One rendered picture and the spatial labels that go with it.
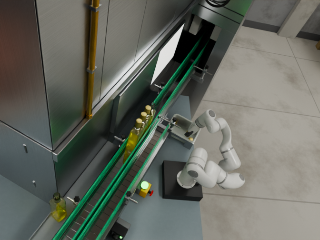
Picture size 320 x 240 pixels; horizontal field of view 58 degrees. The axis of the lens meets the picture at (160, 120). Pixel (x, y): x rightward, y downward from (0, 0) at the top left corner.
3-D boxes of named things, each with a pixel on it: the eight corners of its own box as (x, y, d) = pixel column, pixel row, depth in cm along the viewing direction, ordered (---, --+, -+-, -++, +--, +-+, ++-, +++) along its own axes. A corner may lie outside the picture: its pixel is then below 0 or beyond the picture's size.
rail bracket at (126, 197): (125, 198, 162) (128, 188, 152) (136, 205, 161) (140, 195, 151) (121, 204, 160) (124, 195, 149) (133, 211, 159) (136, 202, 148)
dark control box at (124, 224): (117, 221, 166) (118, 216, 159) (129, 228, 165) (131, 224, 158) (109, 234, 161) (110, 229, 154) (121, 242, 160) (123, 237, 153)
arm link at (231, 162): (222, 155, 172) (204, 161, 183) (238, 187, 170) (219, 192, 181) (235, 146, 184) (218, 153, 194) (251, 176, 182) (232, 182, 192)
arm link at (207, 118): (225, 126, 184) (215, 131, 178) (215, 133, 192) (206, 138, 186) (212, 106, 187) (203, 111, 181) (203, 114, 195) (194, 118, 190)
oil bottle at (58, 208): (60, 207, 151) (57, 186, 131) (67, 215, 149) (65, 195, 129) (51, 215, 147) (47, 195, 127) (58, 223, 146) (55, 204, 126)
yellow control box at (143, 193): (139, 184, 183) (142, 178, 177) (150, 189, 182) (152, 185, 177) (134, 193, 179) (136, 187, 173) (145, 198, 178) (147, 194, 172)
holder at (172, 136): (165, 116, 222) (168, 110, 216) (197, 134, 219) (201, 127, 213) (156, 131, 211) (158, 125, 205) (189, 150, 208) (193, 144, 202)
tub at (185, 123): (172, 119, 221) (175, 112, 214) (198, 133, 218) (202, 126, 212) (162, 135, 210) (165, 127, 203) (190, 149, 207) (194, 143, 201)
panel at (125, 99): (170, 55, 231) (182, 18, 205) (173, 56, 230) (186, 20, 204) (109, 131, 174) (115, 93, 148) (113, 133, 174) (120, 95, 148)
